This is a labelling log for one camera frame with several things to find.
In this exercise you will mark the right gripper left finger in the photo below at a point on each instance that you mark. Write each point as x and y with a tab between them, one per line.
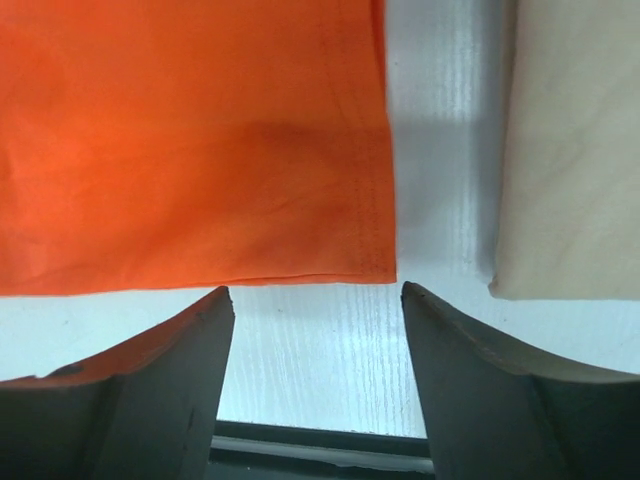
143	409

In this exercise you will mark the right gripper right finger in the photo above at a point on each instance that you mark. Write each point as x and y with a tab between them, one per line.
496	407

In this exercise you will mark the folded beige t shirt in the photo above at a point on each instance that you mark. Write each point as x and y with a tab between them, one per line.
569	215

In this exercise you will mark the orange t shirt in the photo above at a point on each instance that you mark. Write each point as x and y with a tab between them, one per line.
182	144

